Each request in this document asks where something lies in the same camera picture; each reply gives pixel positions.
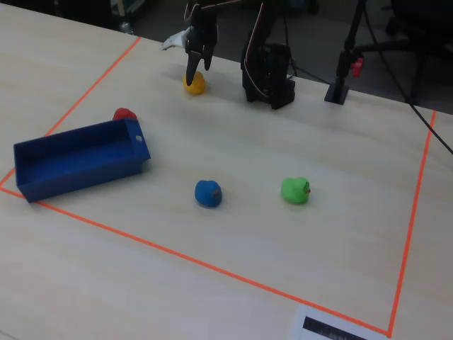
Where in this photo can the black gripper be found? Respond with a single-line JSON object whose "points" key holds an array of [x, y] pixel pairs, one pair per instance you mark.
{"points": [[200, 43]]}

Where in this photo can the yellow rubber duck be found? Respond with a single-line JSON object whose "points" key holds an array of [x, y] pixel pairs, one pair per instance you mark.
{"points": [[198, 85]]}

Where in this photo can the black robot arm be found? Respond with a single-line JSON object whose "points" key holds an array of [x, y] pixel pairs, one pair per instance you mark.
{"points": [[269, 78]]}

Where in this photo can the red rubber duck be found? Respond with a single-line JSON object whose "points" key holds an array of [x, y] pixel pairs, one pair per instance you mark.
{"points": [[122, 114]]}

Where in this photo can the blue rubber duck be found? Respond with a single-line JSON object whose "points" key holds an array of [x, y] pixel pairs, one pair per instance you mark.
{"points": [[207, 194]]}

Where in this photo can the blue plastic box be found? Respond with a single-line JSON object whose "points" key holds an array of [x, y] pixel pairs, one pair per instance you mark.
{"points": [[78, 163]]}

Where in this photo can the green rubber duck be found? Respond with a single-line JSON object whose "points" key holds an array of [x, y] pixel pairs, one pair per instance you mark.
{"points": [[293, 191]]}

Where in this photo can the small grey metal object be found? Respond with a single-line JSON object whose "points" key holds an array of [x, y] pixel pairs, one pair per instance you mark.
{"points": [[126, 28]]}

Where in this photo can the orange tape strip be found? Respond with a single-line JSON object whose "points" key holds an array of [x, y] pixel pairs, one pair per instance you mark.
{"points": [[412, 219], [184, 255], [88, 90]]}

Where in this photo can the red clamp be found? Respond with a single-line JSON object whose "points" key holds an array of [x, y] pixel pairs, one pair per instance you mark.
{"points": [[357, 67]]}

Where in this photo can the black office chair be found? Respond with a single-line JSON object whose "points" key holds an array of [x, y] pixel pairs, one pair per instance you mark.
{"points": [[421, 28]]}

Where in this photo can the white paper with black bar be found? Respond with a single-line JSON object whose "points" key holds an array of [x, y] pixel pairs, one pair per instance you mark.
{"points": [[301, 326]]}

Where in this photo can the white camera box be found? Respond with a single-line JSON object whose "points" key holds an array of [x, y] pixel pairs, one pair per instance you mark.
{"points": [[177, 39]]}

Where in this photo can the black camera stand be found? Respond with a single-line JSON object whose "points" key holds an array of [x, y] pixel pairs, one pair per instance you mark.
{"points": [[337, 93]]}

